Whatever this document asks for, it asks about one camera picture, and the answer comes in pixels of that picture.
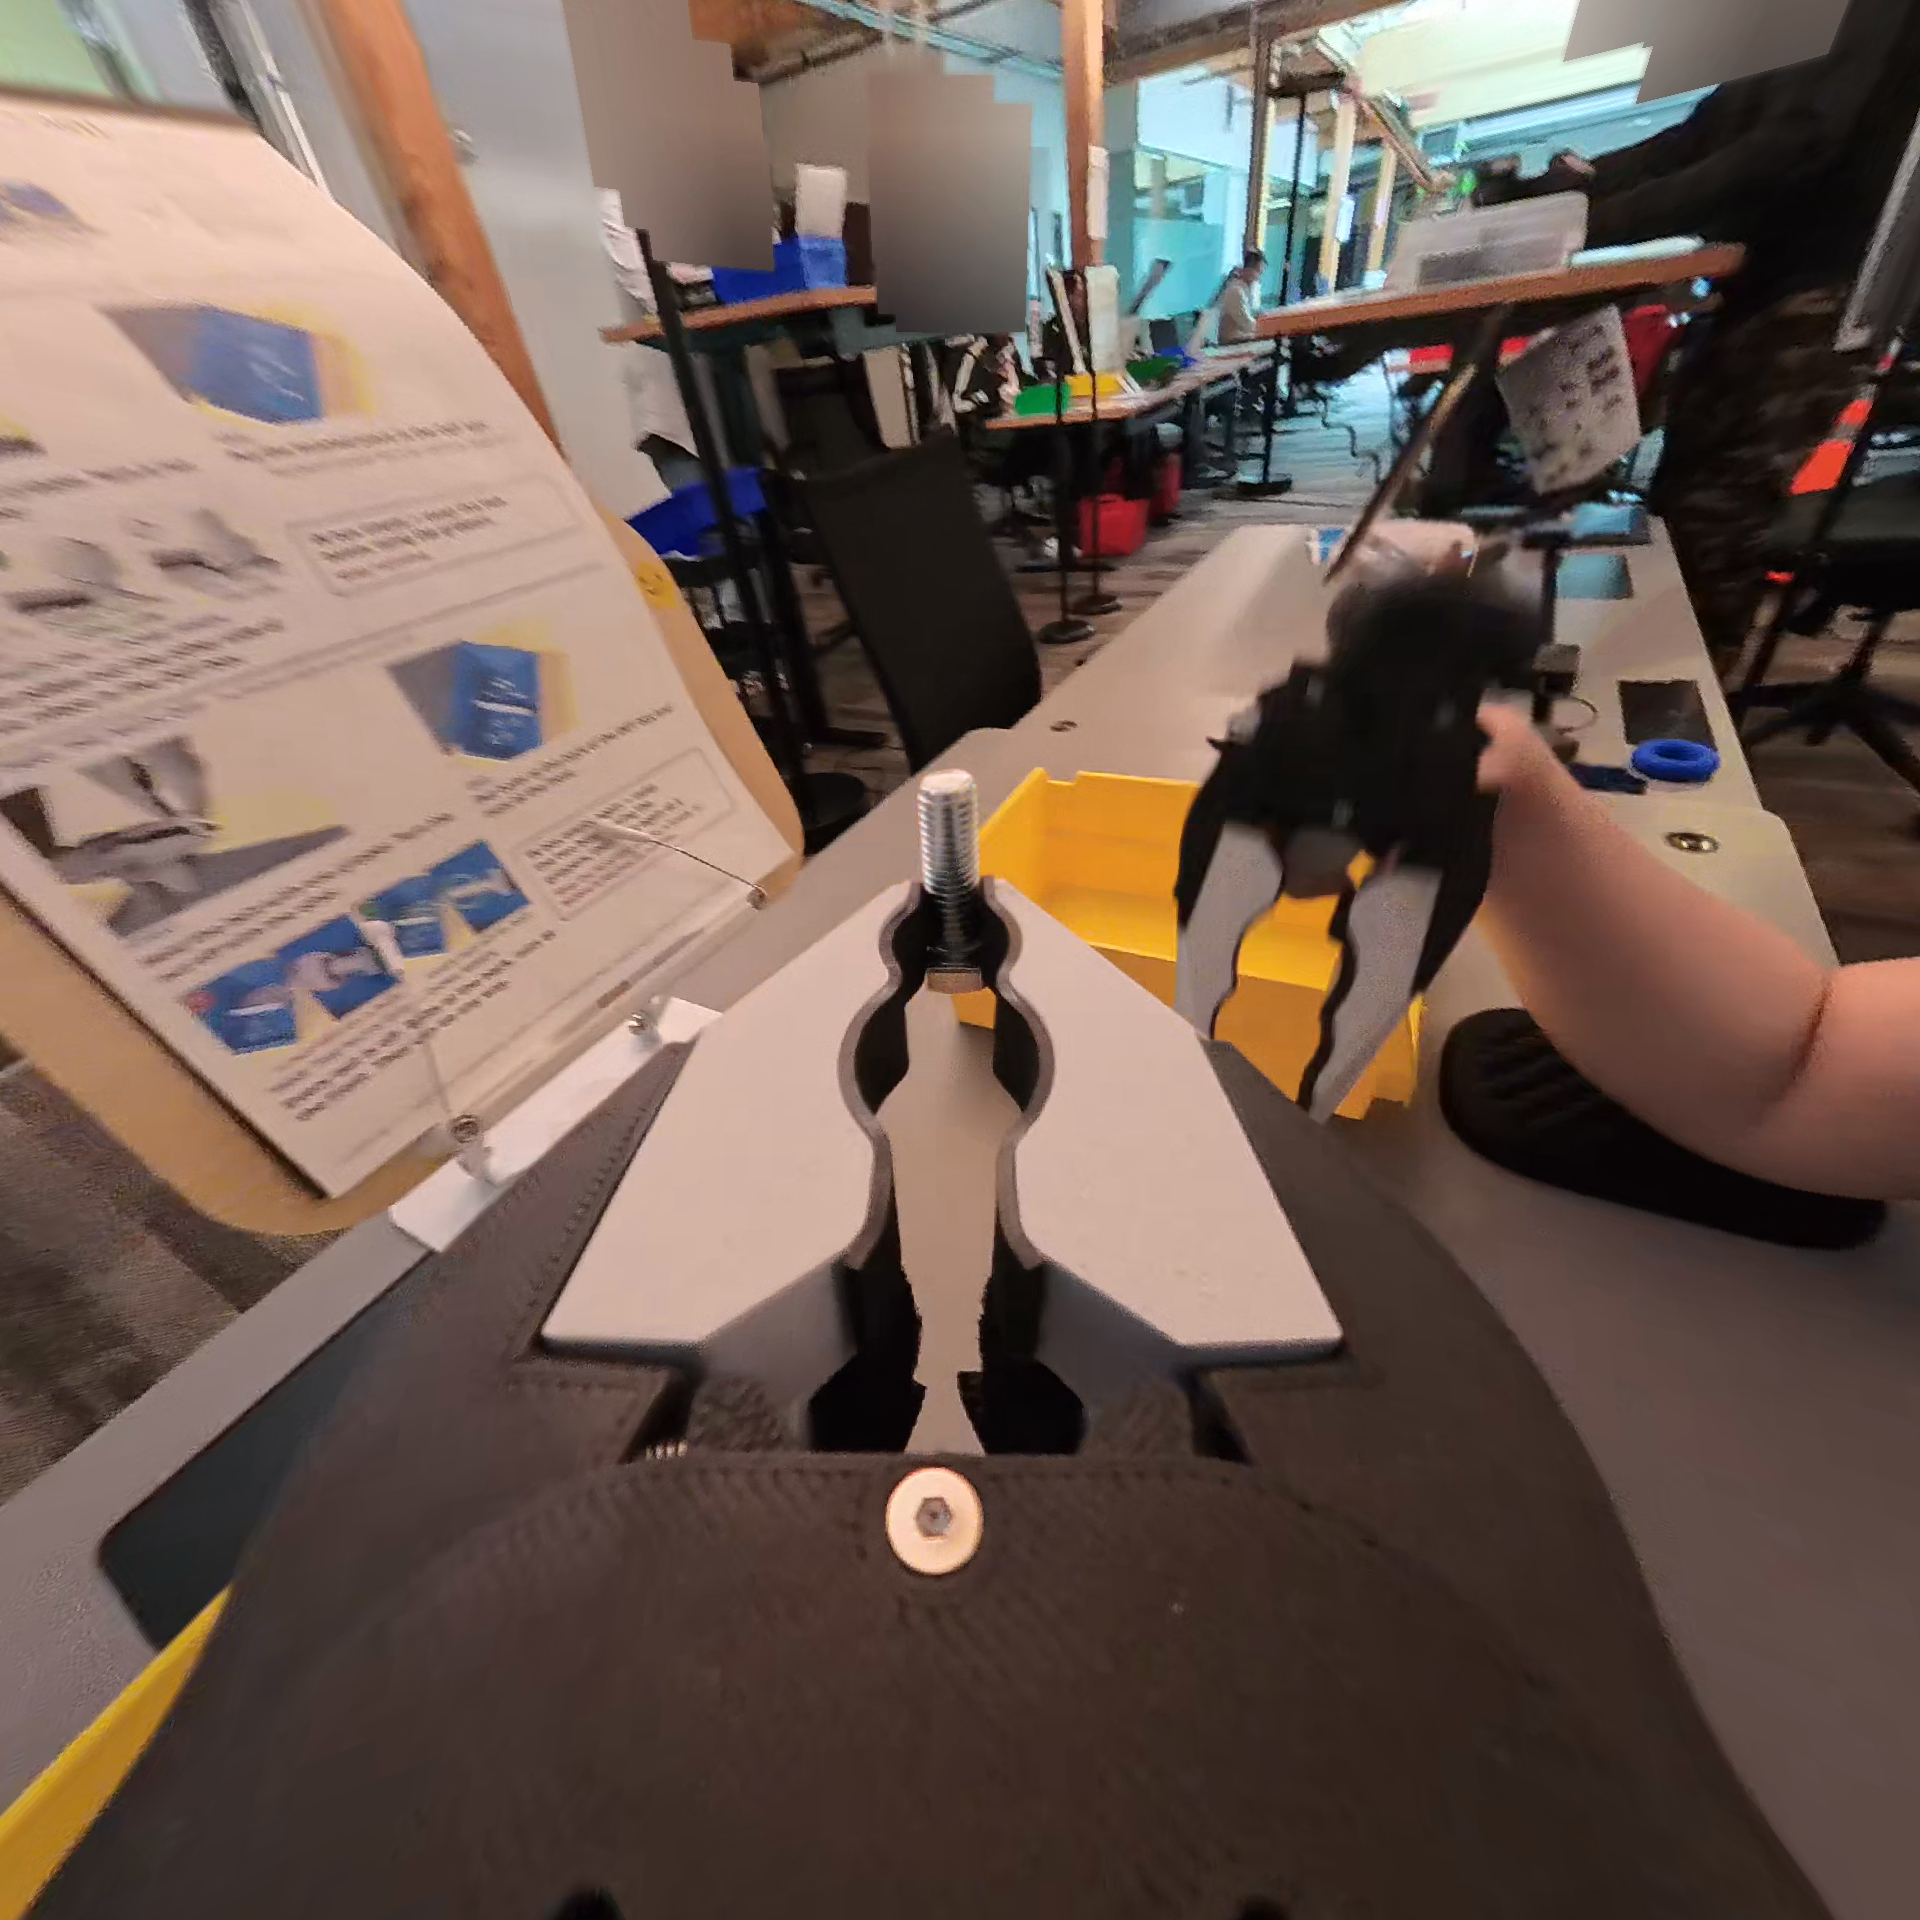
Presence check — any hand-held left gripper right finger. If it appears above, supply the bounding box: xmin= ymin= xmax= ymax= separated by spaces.
xmin=982 ymin=879 xmax=1344 ymax=1412

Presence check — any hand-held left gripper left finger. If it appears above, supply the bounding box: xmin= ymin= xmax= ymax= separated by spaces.
xmin=539 ymin=879 xmax=921 ymax=1412

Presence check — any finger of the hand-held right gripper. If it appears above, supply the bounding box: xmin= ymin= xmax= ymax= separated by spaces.
xmin=1295 ymin=861 xmax=1448 ymax=1125
xmin=1174 ymin=815 xmax=1290 ymax=1044

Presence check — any yellow plastic bin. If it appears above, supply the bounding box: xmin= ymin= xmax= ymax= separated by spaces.
xmin=0 ymin=1590 xmax=232 ymax=1907
xmin=960 ymin=769 xmax=1423 ymax=1121

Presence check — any steel hex bolt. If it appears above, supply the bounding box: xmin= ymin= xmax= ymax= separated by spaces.
xmin=914 ymin=769 xmax=992 ymax=996

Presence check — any person's right forearm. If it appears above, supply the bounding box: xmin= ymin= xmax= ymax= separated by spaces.
xmin=1506 ymin=780 xmax=1920 ymax=1202

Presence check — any black elbow rest pad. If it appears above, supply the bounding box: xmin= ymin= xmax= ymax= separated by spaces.
xmin=1439 ymin=1007 xmax=1887 ymax=1251

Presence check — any person's right hand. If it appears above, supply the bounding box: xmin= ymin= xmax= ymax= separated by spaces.
xmin=1474 ymin=702 xmax=1577 ymax=819

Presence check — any black stanchion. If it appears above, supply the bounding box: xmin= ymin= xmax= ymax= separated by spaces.
xmin=1034 ymin=270 xmax=1099 ymax=646

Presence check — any white printed paper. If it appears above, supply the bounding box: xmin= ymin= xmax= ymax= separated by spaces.
xmin=1496 ymin=307 xmax=1643 ymax=497

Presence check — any wood-top standing desk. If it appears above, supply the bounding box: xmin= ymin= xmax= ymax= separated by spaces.
xmin=598 ymin=282 xmax=902 ymax=751
xmin=1251 ymin=239 xmax=1749 ymax=497

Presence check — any black office chair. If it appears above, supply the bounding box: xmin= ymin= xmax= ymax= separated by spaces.
xmin=1725 ymin=450 xmax=1920 ymax=841
xmin=809 ymin=431 xmax=1043 ymax=819

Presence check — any white plastic crate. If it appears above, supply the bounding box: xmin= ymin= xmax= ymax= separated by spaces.
xmin=1387 ymin=193 xmax=1592 ymax=290

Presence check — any wooden sign board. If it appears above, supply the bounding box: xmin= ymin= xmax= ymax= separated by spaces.
xmin=0 ymin=503 xmax=807 ymax=1239

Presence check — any printed instruction sheet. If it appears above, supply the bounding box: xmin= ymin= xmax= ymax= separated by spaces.
xmin=0 ymin=93 xmax=799 ymax=1202

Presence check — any blue plastic bin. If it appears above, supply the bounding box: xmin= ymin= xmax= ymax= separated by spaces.
xmin=626 ymin=468 xmax=767 ymax=558
xmin=710 ymin=239 xmax=847 ymax=302

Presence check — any wooden post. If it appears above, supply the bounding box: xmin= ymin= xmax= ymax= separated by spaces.
xmin=305 ymin=0 xmax=563 ymax=452
xmin=1062 ymin=0 xmax=1109 ymax=273

